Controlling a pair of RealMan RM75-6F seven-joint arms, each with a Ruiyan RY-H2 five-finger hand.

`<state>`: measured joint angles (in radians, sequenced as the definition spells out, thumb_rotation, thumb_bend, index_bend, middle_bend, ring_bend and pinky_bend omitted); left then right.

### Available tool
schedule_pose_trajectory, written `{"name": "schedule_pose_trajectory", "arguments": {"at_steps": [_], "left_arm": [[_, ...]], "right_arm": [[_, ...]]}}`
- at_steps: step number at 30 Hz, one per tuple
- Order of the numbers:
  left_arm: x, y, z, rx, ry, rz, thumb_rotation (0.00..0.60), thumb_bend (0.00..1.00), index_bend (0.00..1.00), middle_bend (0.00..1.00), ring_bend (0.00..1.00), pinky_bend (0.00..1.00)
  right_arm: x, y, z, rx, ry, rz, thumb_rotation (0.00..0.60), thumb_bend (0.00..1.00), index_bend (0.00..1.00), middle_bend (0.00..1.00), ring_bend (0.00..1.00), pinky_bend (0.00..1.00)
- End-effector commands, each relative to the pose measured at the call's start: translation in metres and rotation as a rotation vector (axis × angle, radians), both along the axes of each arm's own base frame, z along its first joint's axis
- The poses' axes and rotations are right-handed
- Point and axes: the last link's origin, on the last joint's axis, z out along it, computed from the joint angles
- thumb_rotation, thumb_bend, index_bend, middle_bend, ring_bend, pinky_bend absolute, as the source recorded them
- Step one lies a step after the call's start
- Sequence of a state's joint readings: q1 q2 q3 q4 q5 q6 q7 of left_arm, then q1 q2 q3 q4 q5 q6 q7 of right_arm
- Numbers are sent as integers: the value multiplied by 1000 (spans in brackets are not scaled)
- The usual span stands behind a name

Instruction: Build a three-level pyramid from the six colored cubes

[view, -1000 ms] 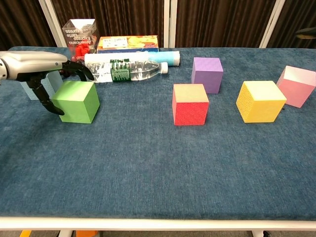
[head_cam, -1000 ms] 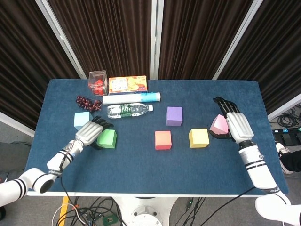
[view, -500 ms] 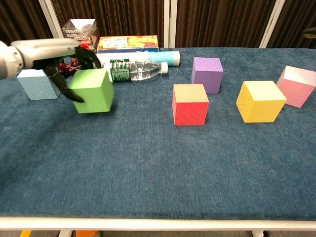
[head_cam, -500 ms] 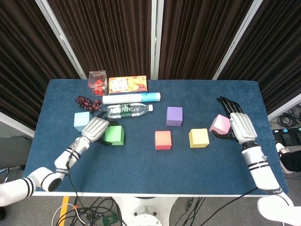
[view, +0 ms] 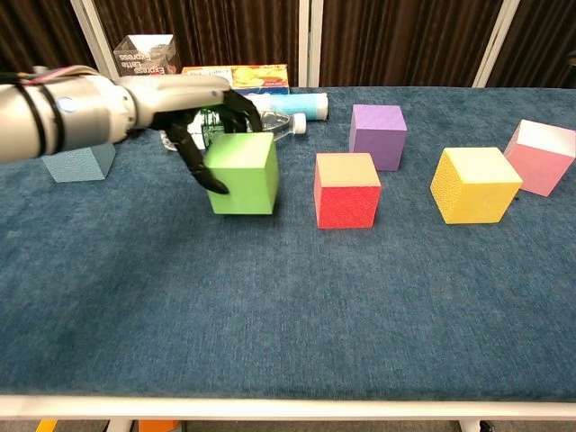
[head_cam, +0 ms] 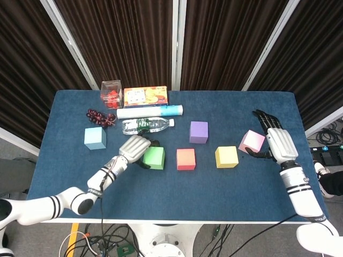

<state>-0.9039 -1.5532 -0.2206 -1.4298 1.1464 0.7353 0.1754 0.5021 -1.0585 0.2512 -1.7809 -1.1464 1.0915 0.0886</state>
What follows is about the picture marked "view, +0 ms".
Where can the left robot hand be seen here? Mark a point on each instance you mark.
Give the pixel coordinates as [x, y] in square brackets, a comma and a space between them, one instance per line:
[180, 96]

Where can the green cube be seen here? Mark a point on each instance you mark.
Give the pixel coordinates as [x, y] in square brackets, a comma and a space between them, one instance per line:
[243, 180]

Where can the light blue cube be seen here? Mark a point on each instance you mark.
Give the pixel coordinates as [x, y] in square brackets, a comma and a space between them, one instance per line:
[76, 166]

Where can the purple cube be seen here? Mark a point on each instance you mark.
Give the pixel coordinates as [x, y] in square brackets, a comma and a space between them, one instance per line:
[378, 139]

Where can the yellow cube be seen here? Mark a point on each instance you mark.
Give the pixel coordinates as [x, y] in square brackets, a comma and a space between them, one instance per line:
[481, 198]

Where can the pink cube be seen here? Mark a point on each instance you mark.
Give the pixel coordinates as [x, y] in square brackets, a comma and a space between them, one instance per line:
[537, 166]

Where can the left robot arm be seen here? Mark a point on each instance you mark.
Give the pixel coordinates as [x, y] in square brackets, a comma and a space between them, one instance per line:
[67, 121]

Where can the red cube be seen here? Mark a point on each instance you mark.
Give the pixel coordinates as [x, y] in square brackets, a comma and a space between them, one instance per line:
[346, 202]

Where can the clear coffee capsule box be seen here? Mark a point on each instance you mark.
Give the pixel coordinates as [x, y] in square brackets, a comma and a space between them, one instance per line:
[144, 56]

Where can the orange cracker box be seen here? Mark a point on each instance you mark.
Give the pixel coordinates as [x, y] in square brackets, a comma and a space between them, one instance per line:
[256, 76]

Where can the brown curtain partition panel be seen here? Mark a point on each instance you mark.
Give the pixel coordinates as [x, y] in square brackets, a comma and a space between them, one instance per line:
[396, 40]
[36, 27]
[544, 40]
[234, 31]

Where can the clear plastic water bottle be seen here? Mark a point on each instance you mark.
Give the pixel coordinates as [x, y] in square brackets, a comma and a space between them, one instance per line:
[281, 123]

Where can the white and cyan tube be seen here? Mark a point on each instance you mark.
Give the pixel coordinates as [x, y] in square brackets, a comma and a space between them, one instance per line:
[297, 105]

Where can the orange plastic object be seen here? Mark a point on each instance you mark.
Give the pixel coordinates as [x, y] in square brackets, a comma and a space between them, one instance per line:
[157, 426]

